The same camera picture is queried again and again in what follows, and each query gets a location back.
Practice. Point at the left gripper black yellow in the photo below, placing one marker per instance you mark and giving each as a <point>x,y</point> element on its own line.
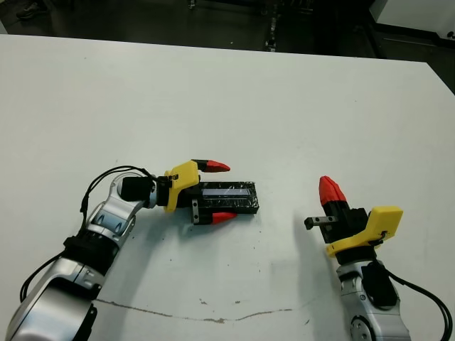
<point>181,181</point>

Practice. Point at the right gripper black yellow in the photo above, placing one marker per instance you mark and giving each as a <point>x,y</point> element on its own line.
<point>380,223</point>

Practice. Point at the black camera box lid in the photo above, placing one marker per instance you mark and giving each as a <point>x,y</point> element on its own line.
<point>234,204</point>

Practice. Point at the dark shoe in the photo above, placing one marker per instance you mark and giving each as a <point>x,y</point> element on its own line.
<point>28,10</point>

